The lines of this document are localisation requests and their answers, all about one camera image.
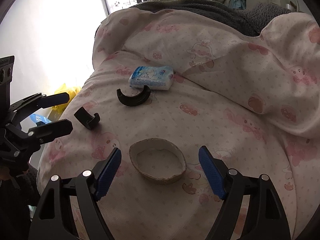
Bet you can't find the small black plastic clip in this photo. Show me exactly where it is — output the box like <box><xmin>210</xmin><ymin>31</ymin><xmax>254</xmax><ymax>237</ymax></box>
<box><xmin>74</xmin><ymin>107</ymin><xmax>100</xmax><ymax>131</ymax></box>

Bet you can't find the dark grey fleece blanket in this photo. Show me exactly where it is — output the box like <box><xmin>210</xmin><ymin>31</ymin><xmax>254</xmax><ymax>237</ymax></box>
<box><xmin>134</xmin><ymin>0</ymin><xmax>290</xmax><ymax>37</ymax></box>

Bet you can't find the yellow plastic bag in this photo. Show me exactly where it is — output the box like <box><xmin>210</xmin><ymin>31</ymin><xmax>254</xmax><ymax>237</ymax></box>
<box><xmin>51</xmin><ymin>83</ymin><xmax>83</xmax><ymax>113</ymax></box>

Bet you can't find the pink patterned white quilt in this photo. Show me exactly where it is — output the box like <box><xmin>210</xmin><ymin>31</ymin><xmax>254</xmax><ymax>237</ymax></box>
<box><xmin>37</xmin><ymin>8</ymin><xmax>319</xmax><ymax>239</ymax></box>

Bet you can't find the round vanity mirror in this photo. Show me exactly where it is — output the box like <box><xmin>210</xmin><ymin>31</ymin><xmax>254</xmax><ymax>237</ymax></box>
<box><xmin>280</xmin><ymin>0</ymin><xmax>299</xmax><ymax>12</ymax></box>

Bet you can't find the blue white tissue pack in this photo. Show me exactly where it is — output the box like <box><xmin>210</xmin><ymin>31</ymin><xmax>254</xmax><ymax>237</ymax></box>
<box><xmin>129</xmin><ymin>66</ymin><xmax>174</xmax><ymax>90</ymax></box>

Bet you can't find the black curved plastic piece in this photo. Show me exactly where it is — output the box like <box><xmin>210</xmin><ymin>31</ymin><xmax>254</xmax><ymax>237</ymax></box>
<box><xmin>117</xmin><ymin>85</ymin><xmax>151</xmax><ymax>107</ymax></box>

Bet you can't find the blue snack bag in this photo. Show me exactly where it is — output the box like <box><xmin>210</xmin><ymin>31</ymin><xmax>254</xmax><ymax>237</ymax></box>
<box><xmin>29</xmin><ymin>114</ymin><xmax>51</xmax><ymax>125</ymax></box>

